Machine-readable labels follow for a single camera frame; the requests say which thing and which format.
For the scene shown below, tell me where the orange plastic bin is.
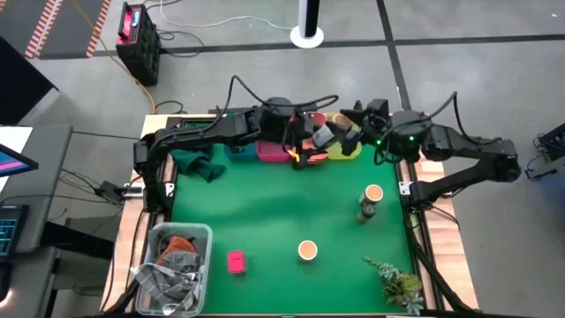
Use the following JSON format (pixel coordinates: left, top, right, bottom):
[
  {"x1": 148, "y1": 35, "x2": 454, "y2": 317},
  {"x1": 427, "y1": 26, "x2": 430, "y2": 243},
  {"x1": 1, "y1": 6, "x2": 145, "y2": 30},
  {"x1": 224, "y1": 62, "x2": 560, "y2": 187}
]
[{"x1": 290, "y1": 111, "x2": 331, "y2": 167}]

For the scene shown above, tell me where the yellow-green plastic bin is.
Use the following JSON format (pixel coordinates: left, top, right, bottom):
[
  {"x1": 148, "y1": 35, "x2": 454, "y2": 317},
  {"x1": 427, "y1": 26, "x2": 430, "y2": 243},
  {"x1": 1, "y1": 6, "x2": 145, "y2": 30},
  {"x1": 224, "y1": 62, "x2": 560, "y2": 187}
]
[{"x1": 325, "y1": 111, "x2": 363, "y2": 161}]

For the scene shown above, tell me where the grey desk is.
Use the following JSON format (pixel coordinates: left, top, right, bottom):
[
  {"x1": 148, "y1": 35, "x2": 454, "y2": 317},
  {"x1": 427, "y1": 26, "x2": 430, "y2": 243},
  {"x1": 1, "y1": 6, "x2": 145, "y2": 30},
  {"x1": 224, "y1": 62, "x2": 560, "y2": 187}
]
[{"x1": 0, "y1": 125, "x2": 74, "y2": 318}]

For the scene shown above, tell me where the blue plastic bin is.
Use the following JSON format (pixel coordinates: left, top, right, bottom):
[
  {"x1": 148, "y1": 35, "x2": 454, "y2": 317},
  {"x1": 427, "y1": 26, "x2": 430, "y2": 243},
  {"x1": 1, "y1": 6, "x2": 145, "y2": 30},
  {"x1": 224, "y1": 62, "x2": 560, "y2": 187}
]
[{"x1": 223, "y1": 140, "x2": 260, "y2": 162}]

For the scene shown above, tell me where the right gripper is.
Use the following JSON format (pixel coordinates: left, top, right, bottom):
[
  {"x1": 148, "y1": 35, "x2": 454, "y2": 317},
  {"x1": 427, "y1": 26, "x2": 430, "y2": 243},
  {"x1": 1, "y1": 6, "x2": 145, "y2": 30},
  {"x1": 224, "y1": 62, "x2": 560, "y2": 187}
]
[{"x1": 339, "y1": 99, "x2": 392, "y2": 156}]

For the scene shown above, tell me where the black crate red top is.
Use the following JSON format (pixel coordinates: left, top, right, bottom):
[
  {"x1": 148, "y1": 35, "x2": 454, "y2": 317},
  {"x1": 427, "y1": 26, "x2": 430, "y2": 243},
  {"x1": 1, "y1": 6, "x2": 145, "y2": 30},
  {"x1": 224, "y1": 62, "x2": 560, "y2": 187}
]
[{"x1": 116, "y1": 1, "x2": 162, "y2": 87}]

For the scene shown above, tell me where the dark green cloth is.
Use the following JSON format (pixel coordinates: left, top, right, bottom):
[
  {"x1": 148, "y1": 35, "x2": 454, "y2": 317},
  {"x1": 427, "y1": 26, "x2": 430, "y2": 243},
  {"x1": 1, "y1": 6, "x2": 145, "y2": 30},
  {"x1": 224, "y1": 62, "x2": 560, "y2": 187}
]
[{"x1": 170, "y1": 147, "x2": 228, "y2": 184}]

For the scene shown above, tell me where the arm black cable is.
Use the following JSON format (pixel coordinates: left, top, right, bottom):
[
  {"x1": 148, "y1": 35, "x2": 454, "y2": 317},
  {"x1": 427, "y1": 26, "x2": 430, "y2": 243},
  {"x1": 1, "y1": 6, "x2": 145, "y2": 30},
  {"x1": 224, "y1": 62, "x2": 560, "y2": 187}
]
[
  {"x1": 423, "y1": 91, "x2": 504, "y2": 147},
  {"x1": 215, "y1": 74, "x2": 340, "y2": 133}
]

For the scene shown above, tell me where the orange cloth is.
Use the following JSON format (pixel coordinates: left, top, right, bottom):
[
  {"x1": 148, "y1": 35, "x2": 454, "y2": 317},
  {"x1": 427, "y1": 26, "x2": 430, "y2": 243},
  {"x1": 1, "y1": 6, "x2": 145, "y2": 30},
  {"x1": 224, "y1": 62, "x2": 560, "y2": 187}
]
[{"x1": 158, "y1": 235, "x2": 199, "y2": 266}]

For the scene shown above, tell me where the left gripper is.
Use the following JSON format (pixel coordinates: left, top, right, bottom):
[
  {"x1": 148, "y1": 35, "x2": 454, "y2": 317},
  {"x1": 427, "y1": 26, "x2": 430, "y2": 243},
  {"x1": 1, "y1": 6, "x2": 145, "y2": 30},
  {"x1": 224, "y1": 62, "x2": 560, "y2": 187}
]
[{"x1": 282, "y1": 112, "x2": 346, "y2": 171}]

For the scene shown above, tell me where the black-lid jar yellow-green spice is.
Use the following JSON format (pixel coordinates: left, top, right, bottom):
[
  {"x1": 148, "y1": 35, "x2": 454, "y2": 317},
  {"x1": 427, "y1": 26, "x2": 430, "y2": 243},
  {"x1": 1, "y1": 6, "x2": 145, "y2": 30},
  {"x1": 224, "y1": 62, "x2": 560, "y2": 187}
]
[{"x1": 355, "y1": 202, "x2": 378, "y2": 225}]

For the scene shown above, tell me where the black aluminium table frame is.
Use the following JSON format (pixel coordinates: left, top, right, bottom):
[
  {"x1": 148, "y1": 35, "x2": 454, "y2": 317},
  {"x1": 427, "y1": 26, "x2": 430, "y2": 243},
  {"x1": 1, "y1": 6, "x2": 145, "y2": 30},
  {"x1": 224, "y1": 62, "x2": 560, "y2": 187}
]
[{"x1": 132, "y1": 112, "x2": 447, "y2": 317}]

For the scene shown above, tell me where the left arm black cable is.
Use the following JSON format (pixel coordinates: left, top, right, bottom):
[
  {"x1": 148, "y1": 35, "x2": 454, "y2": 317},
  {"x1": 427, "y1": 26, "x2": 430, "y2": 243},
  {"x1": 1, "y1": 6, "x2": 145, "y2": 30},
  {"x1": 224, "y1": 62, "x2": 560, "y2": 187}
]
[{"x1": 215, "y1": 74, "x2": 340, "y2": 133}]

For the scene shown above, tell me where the green table mat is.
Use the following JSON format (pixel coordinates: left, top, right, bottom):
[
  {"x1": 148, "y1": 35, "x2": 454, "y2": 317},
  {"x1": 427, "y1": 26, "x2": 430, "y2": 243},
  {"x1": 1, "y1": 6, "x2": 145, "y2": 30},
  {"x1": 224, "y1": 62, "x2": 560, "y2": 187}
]
[{"x1": 169, "y1": 143, "x2": 418, "y2": 315}]

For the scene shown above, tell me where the white pole round base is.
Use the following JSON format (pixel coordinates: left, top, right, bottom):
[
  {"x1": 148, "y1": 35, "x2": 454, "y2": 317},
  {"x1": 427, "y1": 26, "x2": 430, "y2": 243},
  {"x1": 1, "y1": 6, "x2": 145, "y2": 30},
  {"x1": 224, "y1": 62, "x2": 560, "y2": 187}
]
[{"x1": 289, "y1": 0, "x2": 325, "y2": 49}]

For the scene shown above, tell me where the white floor cable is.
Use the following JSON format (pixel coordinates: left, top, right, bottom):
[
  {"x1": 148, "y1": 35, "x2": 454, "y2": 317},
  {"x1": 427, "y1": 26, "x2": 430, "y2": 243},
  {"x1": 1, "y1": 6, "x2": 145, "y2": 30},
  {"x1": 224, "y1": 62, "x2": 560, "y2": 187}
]
[{"x1": 158, "y1": 0, "x2": 295, "y2": 32}]

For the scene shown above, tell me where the grey checked cloth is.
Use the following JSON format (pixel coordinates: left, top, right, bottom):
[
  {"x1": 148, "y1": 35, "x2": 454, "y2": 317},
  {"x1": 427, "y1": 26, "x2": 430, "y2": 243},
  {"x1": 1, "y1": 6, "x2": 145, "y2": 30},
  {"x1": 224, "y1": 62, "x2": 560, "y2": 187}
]
[{"x1": 131, "y1": 251, "x2": 207, "y2": 315}]

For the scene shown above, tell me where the backlit keyboard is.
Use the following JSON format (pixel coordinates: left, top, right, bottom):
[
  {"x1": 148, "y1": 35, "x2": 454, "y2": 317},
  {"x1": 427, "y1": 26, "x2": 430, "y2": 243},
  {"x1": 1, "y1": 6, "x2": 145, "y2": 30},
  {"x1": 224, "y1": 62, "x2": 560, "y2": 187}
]
[{"x1": 0, "y1": 204, "x2": 30, "y2": 260}]

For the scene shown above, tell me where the large smoked paprika tin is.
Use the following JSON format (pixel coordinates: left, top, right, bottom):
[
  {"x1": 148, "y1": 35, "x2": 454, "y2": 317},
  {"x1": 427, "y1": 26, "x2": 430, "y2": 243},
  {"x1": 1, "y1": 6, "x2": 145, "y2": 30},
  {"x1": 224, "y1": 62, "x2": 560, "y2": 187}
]
[{"x1": 227, "y1": 249, "x2": 247, "y2": 276}]

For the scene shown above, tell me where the lit computer monitor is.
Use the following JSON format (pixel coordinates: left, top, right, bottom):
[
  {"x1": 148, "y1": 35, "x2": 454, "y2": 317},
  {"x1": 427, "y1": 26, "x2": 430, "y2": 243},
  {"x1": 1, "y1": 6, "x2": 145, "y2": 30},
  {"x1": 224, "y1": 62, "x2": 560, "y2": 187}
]
[{"x1": 0, "y1": 143, "x2": 40, "y2": 178}]

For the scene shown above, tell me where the clear plastic storage bin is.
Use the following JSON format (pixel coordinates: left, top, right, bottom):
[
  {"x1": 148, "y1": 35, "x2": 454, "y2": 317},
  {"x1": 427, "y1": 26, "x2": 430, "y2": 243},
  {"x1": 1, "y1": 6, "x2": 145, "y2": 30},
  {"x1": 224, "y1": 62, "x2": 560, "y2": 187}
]
[{"x1": 134, "y1": 222, "x2": 215, "y2": 317}]

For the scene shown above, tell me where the artificial succulent plant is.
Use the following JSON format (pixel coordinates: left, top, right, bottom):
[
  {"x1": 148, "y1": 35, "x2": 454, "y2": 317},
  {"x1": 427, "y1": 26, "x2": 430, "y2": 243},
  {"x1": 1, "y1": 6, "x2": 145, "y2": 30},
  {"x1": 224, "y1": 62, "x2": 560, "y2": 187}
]
[{"x1": 363, "y1": 255, "x2": 426, "y2": 316}]

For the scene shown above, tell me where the black power adapter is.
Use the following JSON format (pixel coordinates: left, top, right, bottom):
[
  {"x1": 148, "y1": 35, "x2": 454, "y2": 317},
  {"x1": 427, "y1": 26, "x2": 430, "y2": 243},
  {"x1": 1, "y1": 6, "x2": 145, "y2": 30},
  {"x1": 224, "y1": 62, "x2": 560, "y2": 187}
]
[{"x1": 97, "y1": 179, "x2": 145, "y2": 202}]

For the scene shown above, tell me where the black device with cables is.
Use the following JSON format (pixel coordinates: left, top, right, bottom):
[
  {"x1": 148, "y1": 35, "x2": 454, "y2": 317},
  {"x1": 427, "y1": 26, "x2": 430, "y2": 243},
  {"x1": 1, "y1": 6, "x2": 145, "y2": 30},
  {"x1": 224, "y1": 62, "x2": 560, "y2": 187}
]
[{"x1": 524, "y1": 122, "x2": 565, "y2": 181}]

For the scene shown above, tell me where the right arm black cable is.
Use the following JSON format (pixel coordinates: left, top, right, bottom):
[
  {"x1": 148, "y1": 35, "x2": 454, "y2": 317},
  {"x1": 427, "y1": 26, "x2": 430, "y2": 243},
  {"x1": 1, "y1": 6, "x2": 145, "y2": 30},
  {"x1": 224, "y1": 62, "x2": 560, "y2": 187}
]
[{"x1": 423, "y1": 91, "x2": 504, "y2": 147}]

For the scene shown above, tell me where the pink plastic bin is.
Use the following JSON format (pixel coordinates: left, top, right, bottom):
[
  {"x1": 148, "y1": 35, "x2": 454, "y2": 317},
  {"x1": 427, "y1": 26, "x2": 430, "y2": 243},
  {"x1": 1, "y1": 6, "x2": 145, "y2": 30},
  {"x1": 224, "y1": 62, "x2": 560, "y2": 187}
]
[{"x1": 256, "y1": 140, "x2": 293, "y2": 163}]

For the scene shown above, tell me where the yellow floor cable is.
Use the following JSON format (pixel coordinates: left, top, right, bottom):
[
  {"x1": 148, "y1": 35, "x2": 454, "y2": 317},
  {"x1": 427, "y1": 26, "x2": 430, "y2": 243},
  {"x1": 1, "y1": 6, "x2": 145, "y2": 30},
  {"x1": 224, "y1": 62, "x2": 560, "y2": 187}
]
[{"x1": 69, "y1": 0, "x2": 157, "y2": 115}]

